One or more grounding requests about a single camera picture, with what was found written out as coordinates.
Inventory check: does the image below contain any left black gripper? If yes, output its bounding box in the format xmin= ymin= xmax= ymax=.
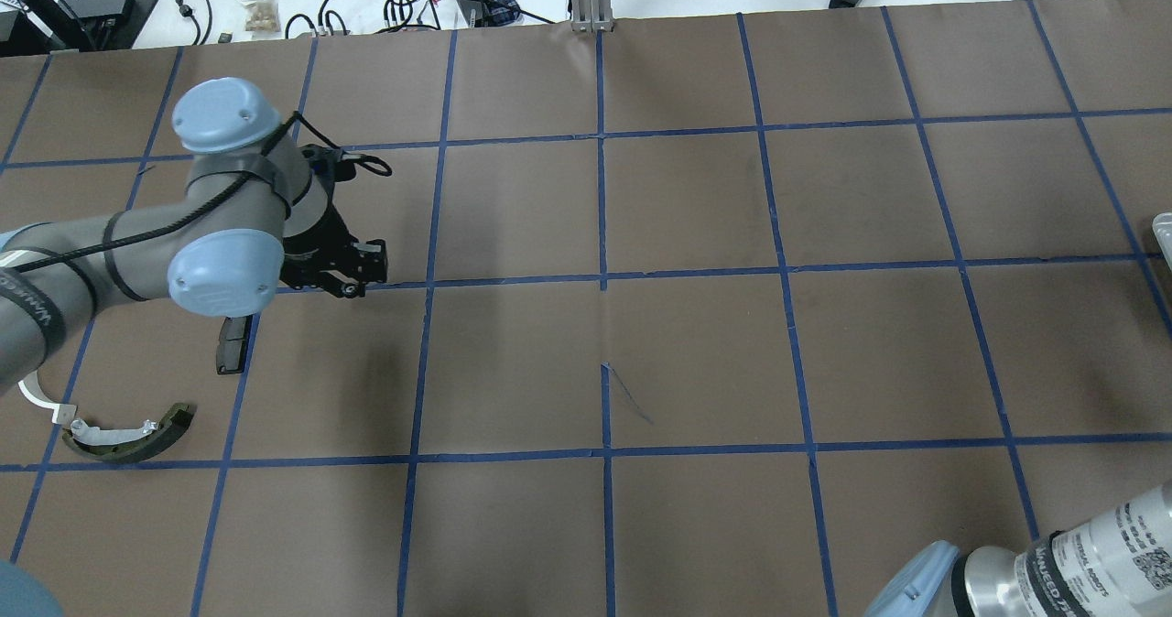
xmin=280 ymin=145 xmax=388 ymax=298

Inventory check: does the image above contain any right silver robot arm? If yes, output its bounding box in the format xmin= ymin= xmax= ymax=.
xmin=865 ymin=482 xmax=1171 ymax=616

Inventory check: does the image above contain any silver ribbed metal tray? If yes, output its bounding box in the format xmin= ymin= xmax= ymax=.
xmin=1151 ymin=212 xmax=1172 ymax=265

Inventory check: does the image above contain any grey brake pad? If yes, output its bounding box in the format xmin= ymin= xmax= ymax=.
xmin=216 ymin=314 xmax=255 ymax=375

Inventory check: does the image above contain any green curved brake shoe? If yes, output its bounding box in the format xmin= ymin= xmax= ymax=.
xmin=61 ymin=404 xmax=197 ymax=465

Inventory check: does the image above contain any white curved plastic part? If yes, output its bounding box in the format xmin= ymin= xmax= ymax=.
xmin=18 ymin=371 xmax=77 ymax=428

